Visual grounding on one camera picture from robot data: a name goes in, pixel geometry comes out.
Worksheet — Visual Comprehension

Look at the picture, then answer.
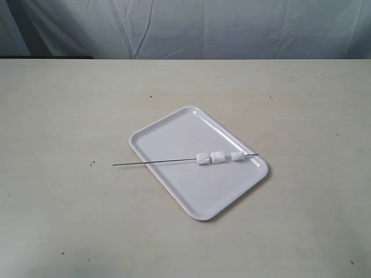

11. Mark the thin metal skewer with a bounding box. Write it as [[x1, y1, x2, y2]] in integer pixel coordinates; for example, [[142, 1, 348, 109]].
[[112, 153, 260, 166]]

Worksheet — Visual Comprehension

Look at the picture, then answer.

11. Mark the white marshmallow handle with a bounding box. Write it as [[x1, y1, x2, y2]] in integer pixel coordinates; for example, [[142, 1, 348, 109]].
[[196, 153, 210, 165]]

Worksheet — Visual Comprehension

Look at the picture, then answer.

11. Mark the white marshmallow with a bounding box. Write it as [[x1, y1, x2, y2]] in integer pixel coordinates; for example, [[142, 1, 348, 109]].
[[230, 151, 246, 162], [210, 151, 225, 164]]

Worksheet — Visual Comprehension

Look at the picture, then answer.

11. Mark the white rectangular plastic tray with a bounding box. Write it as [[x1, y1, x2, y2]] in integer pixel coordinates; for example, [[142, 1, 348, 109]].
[[129, 106, 268, 221]]

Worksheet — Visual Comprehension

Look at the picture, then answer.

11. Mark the grey-white backdrop curtain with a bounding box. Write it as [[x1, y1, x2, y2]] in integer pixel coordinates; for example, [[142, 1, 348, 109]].
[[1, 1, 370, 60]]

